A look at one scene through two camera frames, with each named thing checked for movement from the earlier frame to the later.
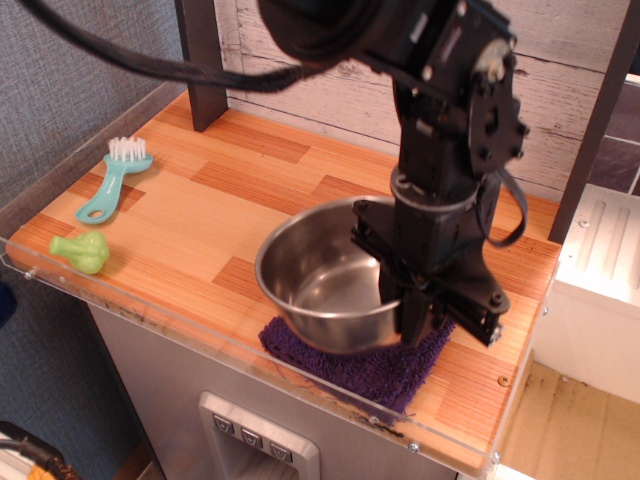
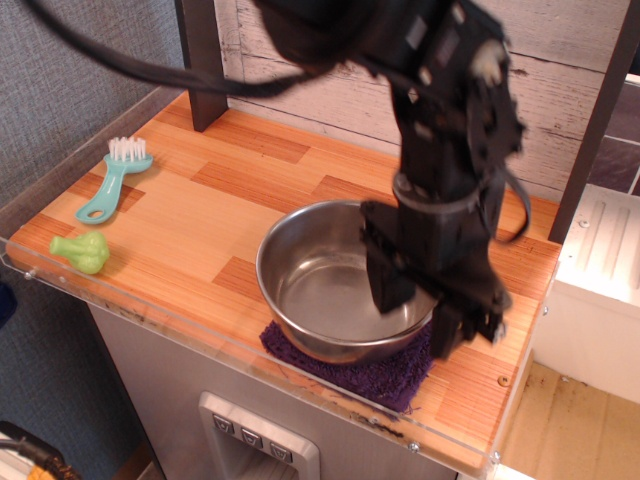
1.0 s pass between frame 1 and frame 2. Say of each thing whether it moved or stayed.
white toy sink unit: stayed
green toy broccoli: stayed
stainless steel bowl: moved
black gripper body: stayed
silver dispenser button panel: stayed
